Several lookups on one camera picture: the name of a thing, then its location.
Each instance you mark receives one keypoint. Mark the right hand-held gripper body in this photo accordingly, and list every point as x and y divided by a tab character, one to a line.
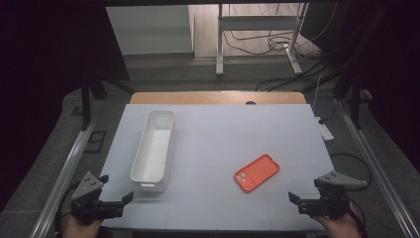
330	201

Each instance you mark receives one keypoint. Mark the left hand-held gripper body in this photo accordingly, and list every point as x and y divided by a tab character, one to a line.
86	201

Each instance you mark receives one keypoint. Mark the orange phone case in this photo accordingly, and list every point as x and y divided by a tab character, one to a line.
257	173

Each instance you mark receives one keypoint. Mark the person's right hand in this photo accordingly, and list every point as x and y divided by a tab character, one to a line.
340	227

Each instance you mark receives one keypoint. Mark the person's left hand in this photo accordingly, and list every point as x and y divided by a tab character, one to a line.
79	228

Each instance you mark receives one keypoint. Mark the white power strip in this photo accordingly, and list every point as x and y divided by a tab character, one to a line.
325	130

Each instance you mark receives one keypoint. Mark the white plastic storage bin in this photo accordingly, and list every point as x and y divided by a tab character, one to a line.
152	152

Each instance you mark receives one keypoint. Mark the black metal stand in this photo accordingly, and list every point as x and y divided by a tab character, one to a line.
85	105
355	105

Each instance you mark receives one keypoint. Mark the white table mat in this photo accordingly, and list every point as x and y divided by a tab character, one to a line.
211	135

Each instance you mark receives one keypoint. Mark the black table grommet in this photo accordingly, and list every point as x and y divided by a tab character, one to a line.
250	102

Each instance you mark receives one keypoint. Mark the black curtain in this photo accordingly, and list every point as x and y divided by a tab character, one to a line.
39	82
396	66

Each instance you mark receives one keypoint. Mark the aluminium floor rail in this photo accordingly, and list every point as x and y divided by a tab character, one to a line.
66	172
376	172

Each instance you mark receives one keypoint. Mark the white wall panel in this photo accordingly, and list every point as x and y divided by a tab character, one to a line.
148	29

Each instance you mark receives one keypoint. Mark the white metal desk frame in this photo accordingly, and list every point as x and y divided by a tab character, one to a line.
219	39

